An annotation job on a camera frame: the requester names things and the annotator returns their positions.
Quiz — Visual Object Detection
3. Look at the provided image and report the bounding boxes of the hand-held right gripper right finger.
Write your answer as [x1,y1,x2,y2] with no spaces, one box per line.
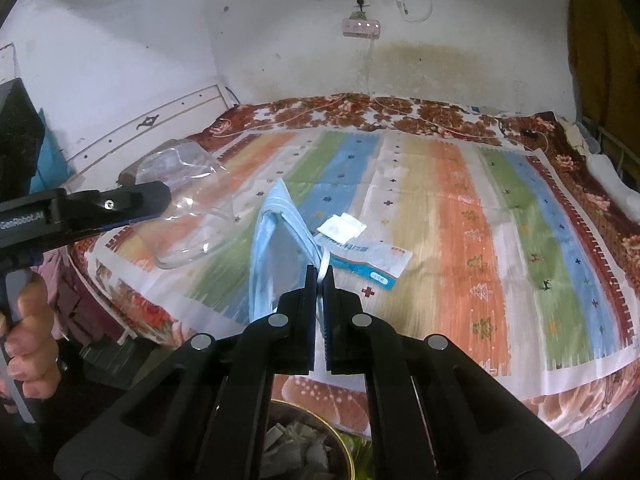
[322,265,584,480]

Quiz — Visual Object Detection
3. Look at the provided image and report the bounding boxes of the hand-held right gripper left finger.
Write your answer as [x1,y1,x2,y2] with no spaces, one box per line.
[52,265,319,480]

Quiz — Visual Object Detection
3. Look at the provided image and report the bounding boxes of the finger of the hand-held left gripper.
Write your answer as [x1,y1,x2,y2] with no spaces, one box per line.
[64,181,174,237]

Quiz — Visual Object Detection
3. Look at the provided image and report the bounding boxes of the blue face mask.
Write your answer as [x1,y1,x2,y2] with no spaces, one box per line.
[247,177,334,327]

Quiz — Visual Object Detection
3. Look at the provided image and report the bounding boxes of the clear plastic wrapper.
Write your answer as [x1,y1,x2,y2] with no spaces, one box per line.
[117,140,242,272]

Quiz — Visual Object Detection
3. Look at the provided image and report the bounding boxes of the dark bin with gold rim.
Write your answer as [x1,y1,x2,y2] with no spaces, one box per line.
[260,397,357,480]

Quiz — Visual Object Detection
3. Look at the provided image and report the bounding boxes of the person's left hand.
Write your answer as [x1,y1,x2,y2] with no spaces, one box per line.
[0,279,64,402]

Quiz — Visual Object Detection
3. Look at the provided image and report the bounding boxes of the pink cloth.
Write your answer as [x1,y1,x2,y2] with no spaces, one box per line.
[41,249,76,312]

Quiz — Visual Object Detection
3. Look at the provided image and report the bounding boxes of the blue white flat packet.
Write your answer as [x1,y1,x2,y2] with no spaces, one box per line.
[315,232,414,291]

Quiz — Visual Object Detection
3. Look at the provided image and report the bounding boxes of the blue cloth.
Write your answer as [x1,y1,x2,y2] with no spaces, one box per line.
[37,109,76,194]

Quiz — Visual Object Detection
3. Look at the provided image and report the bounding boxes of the small white gauze square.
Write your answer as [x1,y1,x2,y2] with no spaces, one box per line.
[316,212,367,245]

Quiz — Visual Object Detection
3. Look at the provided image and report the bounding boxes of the white bed headboard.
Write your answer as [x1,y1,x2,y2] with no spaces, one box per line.
[67,82,236,177]

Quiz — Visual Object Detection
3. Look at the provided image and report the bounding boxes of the striped colourful blanket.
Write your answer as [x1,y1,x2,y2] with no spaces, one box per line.
[82,127,640,397]

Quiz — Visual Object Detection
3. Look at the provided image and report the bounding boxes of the brown floral blanket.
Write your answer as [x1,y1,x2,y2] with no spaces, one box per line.
[65,92,640,437]

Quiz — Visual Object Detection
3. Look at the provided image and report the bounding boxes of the white cloth bundle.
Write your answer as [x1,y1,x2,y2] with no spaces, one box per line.
[587,152,640,212]

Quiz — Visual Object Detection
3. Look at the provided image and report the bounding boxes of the yellow curtain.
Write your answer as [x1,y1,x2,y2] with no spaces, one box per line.
[567,0,640,132]

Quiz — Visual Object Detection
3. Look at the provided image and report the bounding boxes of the pink wall power strip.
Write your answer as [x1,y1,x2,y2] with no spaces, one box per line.
[341,17,380,39]

